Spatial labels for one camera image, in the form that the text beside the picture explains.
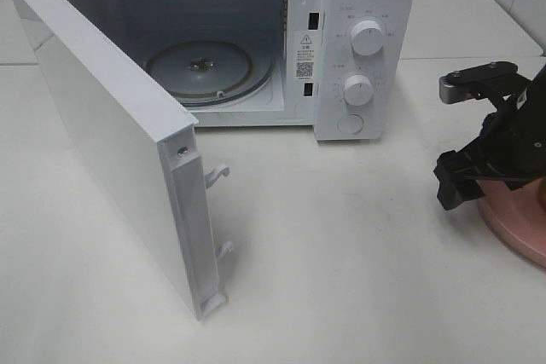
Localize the pink round plate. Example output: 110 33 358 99
478 178 545 268

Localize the lower white microwave knob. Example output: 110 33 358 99
343 75 374 107

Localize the round white door release button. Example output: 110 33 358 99
337 114 363 136

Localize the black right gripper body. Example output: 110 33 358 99
462 78 545 189

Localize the glass microwave turntable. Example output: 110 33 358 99
145 40 275 107

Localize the white microwave knob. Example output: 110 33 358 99
350 17 385 56
343 75 374 107

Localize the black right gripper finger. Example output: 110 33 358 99
439 61 531 105
433 151 482 211

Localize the burger with lettuce and cheese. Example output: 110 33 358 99
537 177 546 211

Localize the white warning label sticker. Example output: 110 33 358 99
293 31 318 81

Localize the upper white microwave knob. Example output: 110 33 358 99
350 17 385 56

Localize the white microwave door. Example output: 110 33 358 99
13 0 230 319

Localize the white microwave oven body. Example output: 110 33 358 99
67 0 412 141

